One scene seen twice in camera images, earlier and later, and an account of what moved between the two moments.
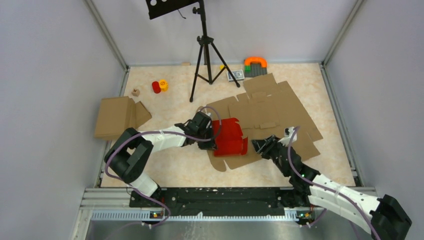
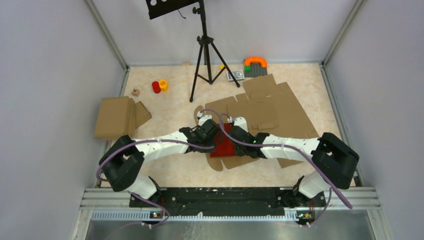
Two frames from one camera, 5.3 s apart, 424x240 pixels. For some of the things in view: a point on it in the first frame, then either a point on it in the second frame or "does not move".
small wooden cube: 135,92 does not move
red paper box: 228,138 does not move
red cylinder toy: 156,88 does not move
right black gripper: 265,145 to 238,152
